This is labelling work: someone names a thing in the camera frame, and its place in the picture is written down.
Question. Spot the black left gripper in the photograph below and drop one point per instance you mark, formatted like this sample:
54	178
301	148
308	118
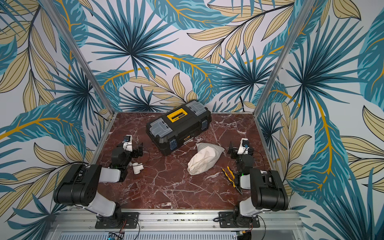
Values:
136	154

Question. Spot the cream cloth drawstring bag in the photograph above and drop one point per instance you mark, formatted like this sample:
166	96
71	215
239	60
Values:
205	158

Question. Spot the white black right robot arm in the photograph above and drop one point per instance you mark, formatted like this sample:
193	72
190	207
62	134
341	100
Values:
266	187

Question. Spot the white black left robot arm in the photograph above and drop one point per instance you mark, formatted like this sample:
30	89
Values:
79	187

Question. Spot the white PVC pipe tee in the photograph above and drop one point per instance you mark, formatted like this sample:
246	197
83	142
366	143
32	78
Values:
137	167

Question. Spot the yellow black pliers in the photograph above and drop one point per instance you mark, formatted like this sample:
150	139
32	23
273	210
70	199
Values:
231	178

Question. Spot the black plastic toolbox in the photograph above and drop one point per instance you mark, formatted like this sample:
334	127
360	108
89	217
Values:
174	129

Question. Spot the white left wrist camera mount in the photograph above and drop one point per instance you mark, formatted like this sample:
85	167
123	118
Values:
128	142

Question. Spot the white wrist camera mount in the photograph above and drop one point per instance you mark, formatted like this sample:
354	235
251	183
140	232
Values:
128	142
244	147

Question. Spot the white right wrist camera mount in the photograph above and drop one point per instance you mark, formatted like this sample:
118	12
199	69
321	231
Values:
244	147

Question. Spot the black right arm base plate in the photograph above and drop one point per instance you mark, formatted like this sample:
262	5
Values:
235	220

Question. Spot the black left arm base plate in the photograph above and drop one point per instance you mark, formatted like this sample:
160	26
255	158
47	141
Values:
125	220

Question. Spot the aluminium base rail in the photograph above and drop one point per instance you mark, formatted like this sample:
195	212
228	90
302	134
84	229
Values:
179	225

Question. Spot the aluminium frame post right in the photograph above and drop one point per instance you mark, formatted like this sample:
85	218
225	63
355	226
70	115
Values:
298	23

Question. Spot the aluminium frame post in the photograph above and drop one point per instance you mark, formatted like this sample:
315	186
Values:
67	36
298	23

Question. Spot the aluminium frame post left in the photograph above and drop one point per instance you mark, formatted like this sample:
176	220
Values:
67	36

